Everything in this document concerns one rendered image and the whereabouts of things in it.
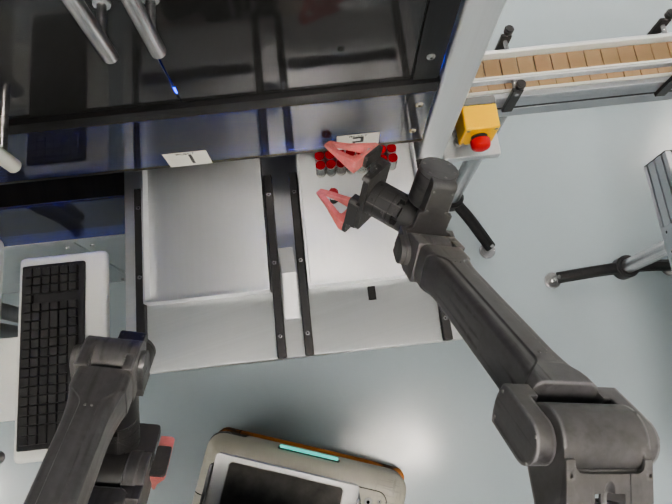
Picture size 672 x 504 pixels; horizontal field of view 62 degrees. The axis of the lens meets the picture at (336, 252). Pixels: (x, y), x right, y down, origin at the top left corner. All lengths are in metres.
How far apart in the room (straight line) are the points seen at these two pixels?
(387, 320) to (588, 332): 1.19
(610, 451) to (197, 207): 0.99
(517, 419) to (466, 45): 0.60
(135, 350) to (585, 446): 0.50
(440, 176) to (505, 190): 1.50
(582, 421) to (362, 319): 0.76
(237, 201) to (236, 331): 0.29
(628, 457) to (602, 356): 1.76
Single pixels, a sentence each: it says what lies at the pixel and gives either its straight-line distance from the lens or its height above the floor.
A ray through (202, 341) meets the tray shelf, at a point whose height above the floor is 0.88.
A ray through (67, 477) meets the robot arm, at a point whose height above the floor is 1.48.
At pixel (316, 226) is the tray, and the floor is 0.88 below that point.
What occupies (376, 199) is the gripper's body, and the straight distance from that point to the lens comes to 0.85.
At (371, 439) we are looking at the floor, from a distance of 2.05.
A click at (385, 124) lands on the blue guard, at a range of 1.10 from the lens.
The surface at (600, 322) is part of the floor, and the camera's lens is 2.27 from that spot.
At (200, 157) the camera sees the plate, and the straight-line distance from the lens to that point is 1.16.
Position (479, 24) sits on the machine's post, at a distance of 0.89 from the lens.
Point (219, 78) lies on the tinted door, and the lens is 0.94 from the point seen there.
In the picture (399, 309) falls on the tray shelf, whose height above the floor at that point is 0.88.
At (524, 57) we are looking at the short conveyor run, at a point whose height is 0.93.
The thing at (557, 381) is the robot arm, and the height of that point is 1.56.
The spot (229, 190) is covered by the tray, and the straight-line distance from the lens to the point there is 1.28.
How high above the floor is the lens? 2.05
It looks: 75 degrees down
